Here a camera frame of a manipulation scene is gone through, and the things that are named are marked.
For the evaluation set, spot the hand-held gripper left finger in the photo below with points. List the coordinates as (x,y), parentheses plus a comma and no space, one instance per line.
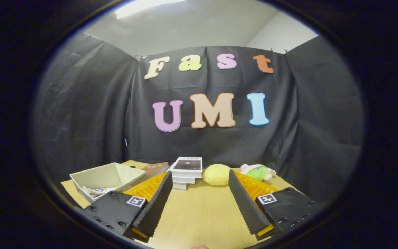
(154,204)

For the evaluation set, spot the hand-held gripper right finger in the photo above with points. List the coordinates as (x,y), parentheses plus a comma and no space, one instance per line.
(245,204)

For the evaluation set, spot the grey storage box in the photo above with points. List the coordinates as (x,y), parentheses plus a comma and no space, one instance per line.
(112,176)

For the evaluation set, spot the white canvas shoe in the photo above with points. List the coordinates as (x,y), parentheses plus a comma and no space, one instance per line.
(95,192)

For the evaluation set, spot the pink and green plush toy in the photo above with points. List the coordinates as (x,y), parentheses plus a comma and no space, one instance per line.
(258,172)

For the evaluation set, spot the brown book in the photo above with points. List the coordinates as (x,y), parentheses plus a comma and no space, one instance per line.
(154,168)

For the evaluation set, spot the yellow plush ball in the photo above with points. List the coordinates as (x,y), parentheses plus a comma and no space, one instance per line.
(217,174)

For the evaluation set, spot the white book with photo cover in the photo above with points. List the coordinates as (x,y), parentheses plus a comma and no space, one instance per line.
(187,165)

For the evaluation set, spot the black backdrop cloth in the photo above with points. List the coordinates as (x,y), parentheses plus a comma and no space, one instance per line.
(202,145)

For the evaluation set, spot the ceiling light panel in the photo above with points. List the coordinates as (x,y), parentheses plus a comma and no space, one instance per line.
(143,7)

